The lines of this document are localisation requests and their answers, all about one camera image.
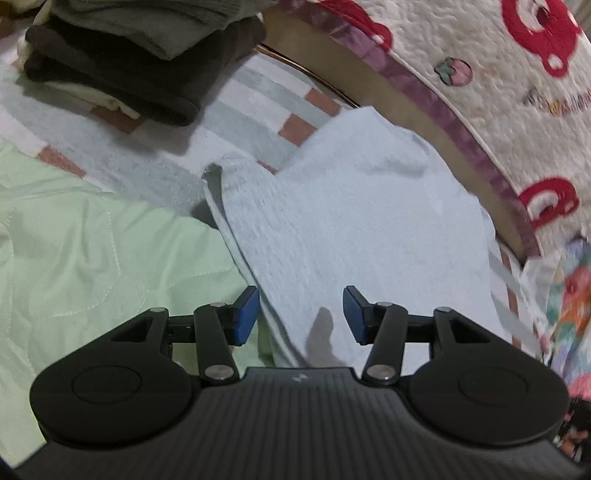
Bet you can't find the grey green folded garment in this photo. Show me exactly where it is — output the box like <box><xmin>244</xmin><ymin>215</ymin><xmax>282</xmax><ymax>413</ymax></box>
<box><xmin>48</xmin><ymin>0</ymin><xmax>280</xmax><ymax>61</ymax></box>

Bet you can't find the light blue t-shirt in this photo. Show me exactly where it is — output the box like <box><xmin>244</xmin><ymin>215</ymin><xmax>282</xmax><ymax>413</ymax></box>
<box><xmin>202</xmin><ymin>106</ymin><xmax>513</xmax><ymax>370</ymax></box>

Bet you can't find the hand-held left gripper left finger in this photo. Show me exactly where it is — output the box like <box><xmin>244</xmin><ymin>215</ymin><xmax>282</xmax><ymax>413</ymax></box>
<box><xmin>111</xmin><ymin>285</ymin><xmax>260</xmax><ymax>386</ymax></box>

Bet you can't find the floral quilt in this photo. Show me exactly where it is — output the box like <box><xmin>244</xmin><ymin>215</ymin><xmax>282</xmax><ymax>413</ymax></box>
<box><xmin>519</xmin><ymin>233</ymin><xmax>591</xmax><ymax>464</ymax></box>

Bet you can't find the white bear-printed quilt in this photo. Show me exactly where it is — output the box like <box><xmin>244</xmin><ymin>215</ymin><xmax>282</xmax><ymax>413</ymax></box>
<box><xmin>300</xmin><ymin>0</ymin><xmax>591</xmax><ymax>259</ymax></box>

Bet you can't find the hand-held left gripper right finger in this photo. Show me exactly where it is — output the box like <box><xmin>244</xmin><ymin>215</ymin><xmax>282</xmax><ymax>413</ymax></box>
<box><xmin>342</xmin><ymin>285</ymin><xmax>495</xmax><ymax>386</ymax></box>

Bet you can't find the white lace cloth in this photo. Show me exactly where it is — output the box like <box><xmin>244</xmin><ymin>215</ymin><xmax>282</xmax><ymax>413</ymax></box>
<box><xmin>519</xmin><ymin>256</ymin><xmax>561</xmax><ymax>305</ymax></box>

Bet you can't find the stack of folded clothes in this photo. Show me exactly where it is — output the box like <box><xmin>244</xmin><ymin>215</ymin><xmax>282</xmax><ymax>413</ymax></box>
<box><xmin>23</xmin><ymin>18</ymin><xmax>269</xmax><ymax>127</ymax></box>

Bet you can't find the checkered printed mat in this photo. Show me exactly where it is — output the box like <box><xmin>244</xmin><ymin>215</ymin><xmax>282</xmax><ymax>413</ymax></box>
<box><xmin>0</xmin><ymin>18</ymin><xmax>543</xmax><ymax>352</ymax></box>

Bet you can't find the light green quilt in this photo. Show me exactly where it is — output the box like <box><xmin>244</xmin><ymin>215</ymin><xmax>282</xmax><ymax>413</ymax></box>
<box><xmin>0</xmin><ymin>138</ymin><xmax>287</xmax><ymax>467</ymax></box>

